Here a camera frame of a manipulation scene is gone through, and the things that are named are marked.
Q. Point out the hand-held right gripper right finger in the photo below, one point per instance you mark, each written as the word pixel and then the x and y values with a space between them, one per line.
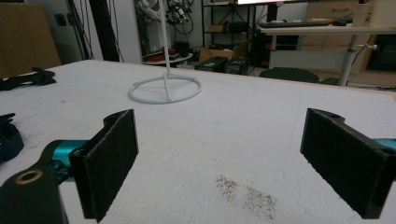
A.
pixel 345 161

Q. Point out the black metal shelf rack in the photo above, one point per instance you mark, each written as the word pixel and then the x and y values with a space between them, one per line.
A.
pixel 205 18

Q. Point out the wooden drawer cabinet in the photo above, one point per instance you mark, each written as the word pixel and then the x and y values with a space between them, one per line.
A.
pixel 330 11

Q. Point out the black appliance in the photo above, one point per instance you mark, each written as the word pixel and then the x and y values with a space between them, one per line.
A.
pixel 384 53

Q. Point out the black wall socket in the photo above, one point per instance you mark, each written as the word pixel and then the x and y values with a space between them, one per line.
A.
pixel 60 20

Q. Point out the plain black box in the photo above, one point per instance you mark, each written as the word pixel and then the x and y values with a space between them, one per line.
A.
pixel 236 66

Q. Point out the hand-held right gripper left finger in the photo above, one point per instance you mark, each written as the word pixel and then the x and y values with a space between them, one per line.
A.
pixel 109 161

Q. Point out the open cardboard box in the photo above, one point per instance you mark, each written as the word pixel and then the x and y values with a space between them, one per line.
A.
pixel 211 53

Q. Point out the monitor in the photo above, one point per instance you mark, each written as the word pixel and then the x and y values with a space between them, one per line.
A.
pixel 264 1

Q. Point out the black keyboard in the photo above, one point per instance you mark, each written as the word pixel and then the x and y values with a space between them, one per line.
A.
pixel 292 24

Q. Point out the black metal post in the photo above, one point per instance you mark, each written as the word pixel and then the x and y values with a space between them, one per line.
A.
pixel 102 31

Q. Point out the black computer tower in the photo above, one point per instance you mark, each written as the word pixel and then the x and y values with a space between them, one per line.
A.
pixel 285 42

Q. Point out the beige desk with grey leg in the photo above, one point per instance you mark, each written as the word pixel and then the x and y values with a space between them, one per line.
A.
pixel 323 30

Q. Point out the red tool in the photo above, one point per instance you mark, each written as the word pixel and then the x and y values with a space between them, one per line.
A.
pixel 157 56

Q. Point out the black box with green label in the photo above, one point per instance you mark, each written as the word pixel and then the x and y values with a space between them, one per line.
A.
pixel 211 64

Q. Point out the black chair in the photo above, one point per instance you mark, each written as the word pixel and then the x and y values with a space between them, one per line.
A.
pixel 289 75

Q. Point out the beige box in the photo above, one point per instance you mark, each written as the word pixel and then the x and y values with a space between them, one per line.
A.
pixel 383 14

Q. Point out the round white table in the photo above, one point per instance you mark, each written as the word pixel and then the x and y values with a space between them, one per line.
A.
pixel 177 59

